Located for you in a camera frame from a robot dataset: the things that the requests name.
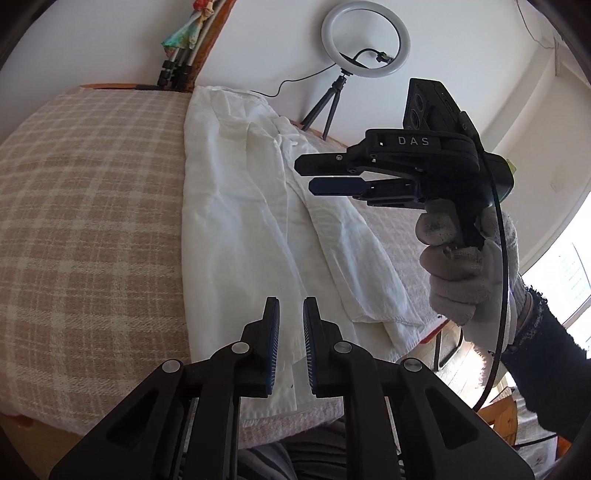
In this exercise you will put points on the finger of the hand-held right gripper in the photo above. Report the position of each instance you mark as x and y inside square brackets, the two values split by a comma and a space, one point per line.
[337, 186]
[323, 165]

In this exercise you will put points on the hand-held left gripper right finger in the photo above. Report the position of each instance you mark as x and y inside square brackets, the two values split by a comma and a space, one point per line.
[310, 341]

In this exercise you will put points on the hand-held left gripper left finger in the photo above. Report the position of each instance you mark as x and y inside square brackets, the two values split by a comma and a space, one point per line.
[273, 341]

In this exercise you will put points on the white long-sleeved shirt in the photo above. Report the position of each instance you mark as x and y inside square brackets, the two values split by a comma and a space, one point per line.
[240, 230]

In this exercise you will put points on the person's right forearm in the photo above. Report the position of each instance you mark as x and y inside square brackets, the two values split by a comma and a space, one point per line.
[549, 360]

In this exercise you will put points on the person's right hand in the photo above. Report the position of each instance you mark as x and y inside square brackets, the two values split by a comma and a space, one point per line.
[461, 281]

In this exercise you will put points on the small black tripod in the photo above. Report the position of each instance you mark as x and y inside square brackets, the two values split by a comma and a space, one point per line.
[330, 110]

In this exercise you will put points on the person's grey striped clothing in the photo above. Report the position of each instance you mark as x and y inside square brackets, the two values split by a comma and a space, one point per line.
[318, 457]

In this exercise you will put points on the black gooseneck phone holder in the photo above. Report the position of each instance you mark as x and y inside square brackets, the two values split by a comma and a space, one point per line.
[364, 50]

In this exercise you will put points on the brown wooden board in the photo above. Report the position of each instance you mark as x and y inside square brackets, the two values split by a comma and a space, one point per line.
[210, 41]

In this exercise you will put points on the window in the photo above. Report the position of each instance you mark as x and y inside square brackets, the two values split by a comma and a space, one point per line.
[568, 272]

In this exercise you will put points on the folded silver tripod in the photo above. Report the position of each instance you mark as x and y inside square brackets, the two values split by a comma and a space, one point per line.
[178, 64]

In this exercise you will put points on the colourful patterned scarf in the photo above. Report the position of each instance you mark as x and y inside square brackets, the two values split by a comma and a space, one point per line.
[184, 34]

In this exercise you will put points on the wooden chair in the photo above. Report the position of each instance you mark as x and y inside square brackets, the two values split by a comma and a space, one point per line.
[501, 415]

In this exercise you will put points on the pink plaid table cloth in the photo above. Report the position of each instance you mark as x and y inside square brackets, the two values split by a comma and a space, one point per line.
[92, 207]

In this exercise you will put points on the black metal chair frame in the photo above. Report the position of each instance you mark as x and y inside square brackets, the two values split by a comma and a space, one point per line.
[436, 350]

